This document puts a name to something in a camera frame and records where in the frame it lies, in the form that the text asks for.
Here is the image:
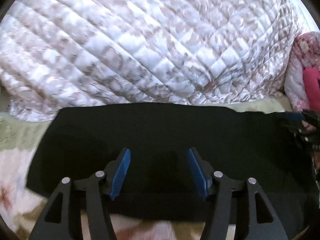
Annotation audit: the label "white quilted bedspread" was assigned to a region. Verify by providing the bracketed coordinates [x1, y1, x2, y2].
[1, 0, 303, 121]

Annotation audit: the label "green floral plush blanket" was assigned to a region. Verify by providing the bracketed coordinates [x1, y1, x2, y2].
[0, 87, 291, 240]

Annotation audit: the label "pink floral rolled comforter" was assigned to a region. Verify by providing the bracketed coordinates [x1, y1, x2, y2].
[283, 31, 320, 133]

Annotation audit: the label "black pants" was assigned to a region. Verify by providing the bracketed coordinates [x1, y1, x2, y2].
[27, 103, 319, 239]

